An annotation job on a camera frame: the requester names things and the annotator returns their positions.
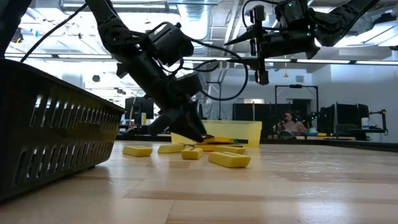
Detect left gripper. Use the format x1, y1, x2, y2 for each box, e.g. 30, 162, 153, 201
117, 52, 208, 143

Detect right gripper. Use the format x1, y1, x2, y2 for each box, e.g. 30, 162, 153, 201
224, 4, 321, 85

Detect yellow eraser block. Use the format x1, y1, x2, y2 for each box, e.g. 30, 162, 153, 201
157, 143, 187, 154
181, 147, 204, 161
123, 145, 154, 157
208, 151, 252, 169

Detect yellow crayon box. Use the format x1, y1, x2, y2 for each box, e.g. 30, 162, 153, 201
200, 134, 249, 146
192, 144, 247, 155

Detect grey fabric partition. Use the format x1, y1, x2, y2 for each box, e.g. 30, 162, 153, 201
201, 102, 234, 121

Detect translucent yellow plastic bin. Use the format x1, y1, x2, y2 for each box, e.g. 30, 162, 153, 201
170, 119, 263, 148

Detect black computer monitor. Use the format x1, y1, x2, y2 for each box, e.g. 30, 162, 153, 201
124, 96, 155, 126

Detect black partition panels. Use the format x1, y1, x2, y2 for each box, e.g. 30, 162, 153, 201
232, 102, 312, 138

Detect person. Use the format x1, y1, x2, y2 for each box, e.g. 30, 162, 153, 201
275, 111, 308, 135

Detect grey dome device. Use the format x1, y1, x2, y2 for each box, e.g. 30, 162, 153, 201
277, 129, 297, 139

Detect black equipment rack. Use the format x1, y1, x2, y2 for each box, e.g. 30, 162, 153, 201
319, 103, 371, 140

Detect long ceiling light strip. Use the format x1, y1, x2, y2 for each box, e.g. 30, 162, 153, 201
4, 52, 398, 66

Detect black perforated plastic basket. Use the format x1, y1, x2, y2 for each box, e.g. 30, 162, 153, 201
0, 58, 126, 203

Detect black ceiling device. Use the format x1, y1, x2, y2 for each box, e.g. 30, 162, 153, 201
11, 27, 24, 44

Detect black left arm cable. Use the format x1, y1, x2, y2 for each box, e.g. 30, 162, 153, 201
182, 36, 249, 102

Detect silver ribbed ventilation duct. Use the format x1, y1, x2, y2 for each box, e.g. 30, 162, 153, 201
177, 0, 218, 103

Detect black rig frame stand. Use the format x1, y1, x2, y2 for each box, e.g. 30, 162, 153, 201
274, 84, 320, 125

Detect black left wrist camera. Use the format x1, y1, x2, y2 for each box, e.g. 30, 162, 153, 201
147, 21, 195, 68

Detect black aluminium table frame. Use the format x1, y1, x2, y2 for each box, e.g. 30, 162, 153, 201
114, 133, 398, 153

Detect thin black cable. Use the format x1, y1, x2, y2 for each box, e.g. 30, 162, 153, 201
20, 2, 88, 62

